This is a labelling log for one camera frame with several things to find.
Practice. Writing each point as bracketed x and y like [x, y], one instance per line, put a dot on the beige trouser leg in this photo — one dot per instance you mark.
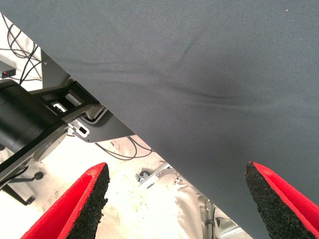
[189, 211]

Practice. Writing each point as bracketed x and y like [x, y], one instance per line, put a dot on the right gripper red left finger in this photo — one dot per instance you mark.
[62, 216]

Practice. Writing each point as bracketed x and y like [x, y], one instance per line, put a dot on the dark grey table cloth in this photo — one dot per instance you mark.
[199, 74]

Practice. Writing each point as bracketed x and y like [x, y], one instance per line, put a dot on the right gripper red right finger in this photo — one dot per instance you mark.
[284, 209]

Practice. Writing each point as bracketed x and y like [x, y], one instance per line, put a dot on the black power strip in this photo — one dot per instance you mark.
[7, 71]

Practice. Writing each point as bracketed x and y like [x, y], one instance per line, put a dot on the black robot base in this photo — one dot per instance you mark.
[22, 117]

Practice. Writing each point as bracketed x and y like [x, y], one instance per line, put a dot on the aluminium frame profile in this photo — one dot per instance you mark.
[224, 229]
[159, 175]

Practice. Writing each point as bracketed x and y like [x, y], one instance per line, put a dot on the small caster wheel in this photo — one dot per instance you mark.
[143, 175]

